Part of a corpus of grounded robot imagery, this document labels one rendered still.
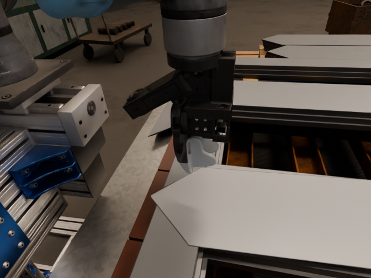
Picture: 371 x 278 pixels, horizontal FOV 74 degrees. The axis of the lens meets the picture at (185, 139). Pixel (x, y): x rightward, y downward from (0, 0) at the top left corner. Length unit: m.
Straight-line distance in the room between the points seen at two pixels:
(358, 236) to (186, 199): 0.28
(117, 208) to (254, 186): 0.39
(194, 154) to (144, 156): 0.50
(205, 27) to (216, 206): 0.31
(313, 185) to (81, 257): 0.53
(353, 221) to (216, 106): 0.31
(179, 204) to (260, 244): 0.15
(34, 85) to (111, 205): 0.37
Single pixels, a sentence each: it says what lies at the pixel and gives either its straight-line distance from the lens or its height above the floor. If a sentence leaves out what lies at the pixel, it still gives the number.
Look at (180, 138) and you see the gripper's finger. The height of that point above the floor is 1.03.
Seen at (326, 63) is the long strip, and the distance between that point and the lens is 1.14.
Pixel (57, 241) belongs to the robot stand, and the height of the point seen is 0.21.
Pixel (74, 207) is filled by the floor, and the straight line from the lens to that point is 1.75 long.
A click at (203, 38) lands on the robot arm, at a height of 1.16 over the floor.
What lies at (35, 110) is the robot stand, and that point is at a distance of 0.62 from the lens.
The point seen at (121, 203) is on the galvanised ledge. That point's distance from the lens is 0.74.
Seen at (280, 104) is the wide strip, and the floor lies 0.87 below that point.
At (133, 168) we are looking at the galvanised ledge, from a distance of 0.83.
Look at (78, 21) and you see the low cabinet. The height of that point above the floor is 0.38.
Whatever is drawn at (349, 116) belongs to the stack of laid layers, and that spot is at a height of 0.85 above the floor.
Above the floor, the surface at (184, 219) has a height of 0.87.
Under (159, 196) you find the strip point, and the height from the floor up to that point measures 0.87.
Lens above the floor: 1.23
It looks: 37 degrees down
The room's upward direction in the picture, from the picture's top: 4 degrees counter-clockwise
